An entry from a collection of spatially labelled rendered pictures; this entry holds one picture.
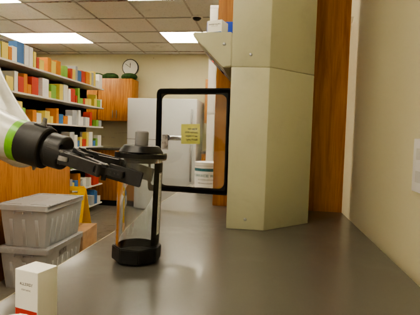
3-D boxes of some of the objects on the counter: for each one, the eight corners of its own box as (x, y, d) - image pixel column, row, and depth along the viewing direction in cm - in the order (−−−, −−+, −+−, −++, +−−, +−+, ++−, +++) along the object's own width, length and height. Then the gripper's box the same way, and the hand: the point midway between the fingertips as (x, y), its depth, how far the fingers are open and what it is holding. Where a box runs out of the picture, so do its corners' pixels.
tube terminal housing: (302, 212, 142) (311, -1, 138) (313, 234, 110) (325, -44, 106) (234, 209, 145) (241, 0, 141) (225, 228, 113) (234, -41, 109)
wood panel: (340, 211, 147) (358, -171, 140) (341, 212, 145) (360, -178, 137) (213, 204, 154) (224, -161, 147) (212, 205, 151) (224, -167, 144)
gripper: (23, 131, 73) (136, 164, 70) (77, 132, 94) (165, 157, 91) (14, 169, 73) (126, 203, 71) (69, 162, 95) (157, 187, 92)
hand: (137, 174), depth 81 cm, fingers closed on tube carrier, 9 cm apart
